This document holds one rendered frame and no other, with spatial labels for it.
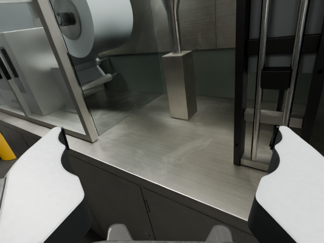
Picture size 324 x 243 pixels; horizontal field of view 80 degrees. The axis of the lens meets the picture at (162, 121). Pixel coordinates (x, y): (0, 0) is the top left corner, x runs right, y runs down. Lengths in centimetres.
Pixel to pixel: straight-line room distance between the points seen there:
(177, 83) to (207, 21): 33
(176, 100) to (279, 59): 45
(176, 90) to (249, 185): 45
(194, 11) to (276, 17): 57
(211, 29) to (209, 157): 58
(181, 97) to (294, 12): 48
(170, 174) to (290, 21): 45
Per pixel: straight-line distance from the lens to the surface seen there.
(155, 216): 78
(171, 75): 79
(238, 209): 51
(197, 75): 105
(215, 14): 97
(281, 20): 48
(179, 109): 84
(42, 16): 75
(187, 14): 102
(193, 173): 58
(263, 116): 52
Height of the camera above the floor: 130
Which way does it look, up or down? 27 degrees down
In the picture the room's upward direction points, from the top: 10 degrees counter-clockwise
